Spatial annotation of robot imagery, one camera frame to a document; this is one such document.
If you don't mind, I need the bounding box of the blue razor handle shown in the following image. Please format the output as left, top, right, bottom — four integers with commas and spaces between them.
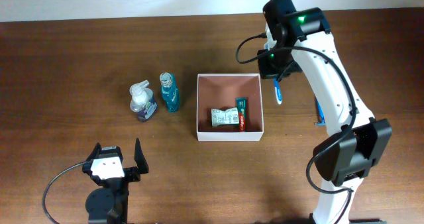
315, 99, 326, 126

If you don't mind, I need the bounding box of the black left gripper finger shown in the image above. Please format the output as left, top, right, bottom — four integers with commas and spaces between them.
134, 138, 149, 174
86, 143, 101, 161

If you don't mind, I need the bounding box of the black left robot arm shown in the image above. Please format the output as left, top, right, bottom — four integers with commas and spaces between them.
82, 139, 149, 224

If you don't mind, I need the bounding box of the teal mouthwash bottle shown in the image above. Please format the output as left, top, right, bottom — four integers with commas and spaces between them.
160, 72, 180, 113

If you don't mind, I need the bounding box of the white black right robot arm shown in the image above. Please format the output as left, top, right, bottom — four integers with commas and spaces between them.
258, 0, 392, 223

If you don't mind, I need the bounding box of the blue white capped toothbrush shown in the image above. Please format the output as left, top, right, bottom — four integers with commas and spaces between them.
274, 78, 282, 105

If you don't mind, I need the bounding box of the green white soap packet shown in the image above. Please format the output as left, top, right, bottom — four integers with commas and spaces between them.
211, 107, 239, 127

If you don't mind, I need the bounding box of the pink cardboard box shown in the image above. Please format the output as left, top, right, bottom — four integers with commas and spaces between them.
196, 74, 264, 142

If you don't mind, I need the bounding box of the clear hand soap pump bottle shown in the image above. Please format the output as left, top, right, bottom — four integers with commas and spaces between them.
129, 80, 158, 122

